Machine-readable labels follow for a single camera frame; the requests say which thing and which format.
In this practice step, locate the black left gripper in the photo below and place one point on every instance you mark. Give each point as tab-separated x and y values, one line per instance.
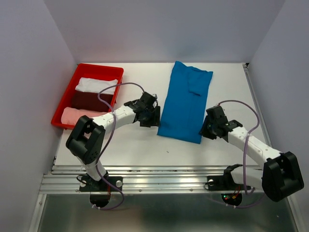
155	120

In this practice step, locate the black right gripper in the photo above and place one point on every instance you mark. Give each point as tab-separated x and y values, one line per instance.
204	132

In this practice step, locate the blue t shirt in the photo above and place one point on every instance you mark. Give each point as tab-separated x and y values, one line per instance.
183	113

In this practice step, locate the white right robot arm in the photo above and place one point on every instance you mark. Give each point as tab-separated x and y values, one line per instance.
278	174

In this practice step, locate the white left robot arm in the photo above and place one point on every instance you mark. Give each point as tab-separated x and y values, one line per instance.
86	139

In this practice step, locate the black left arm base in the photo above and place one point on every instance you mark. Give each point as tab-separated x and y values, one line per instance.
87	184

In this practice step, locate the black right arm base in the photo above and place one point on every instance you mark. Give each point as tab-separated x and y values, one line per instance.
224	181

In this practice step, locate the white rolled t shirt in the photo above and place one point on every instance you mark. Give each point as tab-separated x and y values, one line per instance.
95	86

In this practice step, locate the maroon rolled t shirt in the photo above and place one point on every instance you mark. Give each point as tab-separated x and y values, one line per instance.
88	101

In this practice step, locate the red plastic tray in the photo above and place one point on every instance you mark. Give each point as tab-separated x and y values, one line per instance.
99	72

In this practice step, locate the pink rolled t shirt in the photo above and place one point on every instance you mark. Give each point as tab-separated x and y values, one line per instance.
70	115

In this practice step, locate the aluminium frame rail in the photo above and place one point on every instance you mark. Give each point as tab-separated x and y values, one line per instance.
136	179

